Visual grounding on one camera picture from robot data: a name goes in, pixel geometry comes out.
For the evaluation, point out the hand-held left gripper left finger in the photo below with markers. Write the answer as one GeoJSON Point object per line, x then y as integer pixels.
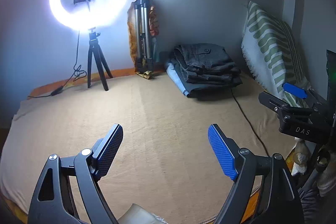
{"type": "Point", "coordinates": [109, 153]}

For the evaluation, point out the grey striped clothing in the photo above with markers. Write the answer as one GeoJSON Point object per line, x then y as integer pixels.
{"type": "Point", "coordinates": [309, 203]}

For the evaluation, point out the folded silver tripod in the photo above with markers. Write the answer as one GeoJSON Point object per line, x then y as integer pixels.
{"type": "Point", "coordinates": [139, 29]}

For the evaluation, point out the orange floral bedsheet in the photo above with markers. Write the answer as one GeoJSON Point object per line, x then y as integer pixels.
{"type": "Point", "coordinates": [52, 85]}

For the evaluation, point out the small black tripod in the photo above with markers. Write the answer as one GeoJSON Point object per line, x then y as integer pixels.
{"type": "Point", "coordinates": [92, 56]}

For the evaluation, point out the pale folded cloth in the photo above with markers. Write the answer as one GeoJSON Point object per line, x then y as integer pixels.
{"type": "Point", "coordinates": [174, 74]}

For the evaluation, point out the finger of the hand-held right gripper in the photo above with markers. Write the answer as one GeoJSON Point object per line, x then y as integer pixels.
{"type": "Point", "coordinates": [294, 88]}
{"type": "Point", "coordinates": [273, 104]}

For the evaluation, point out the green striped white pillow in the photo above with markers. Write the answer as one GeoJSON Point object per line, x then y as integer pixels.
{"type": "Point", "coordinates": [267, 48]}

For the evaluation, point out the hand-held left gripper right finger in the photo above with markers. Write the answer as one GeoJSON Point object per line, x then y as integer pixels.
{"type": "Point", "coordinates": [221, 153]}

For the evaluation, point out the grey checked pants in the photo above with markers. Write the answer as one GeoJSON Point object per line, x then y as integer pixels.
{"type": "Point", "coordinates": [207, 58]}

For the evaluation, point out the beige blanket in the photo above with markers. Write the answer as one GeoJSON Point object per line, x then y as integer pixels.
{"type": "Point", "coordinates": [157, 121]}

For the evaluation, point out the dark folded pants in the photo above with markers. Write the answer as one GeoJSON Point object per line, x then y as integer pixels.
{"type": "Point", "coordinates": [210, 87]}

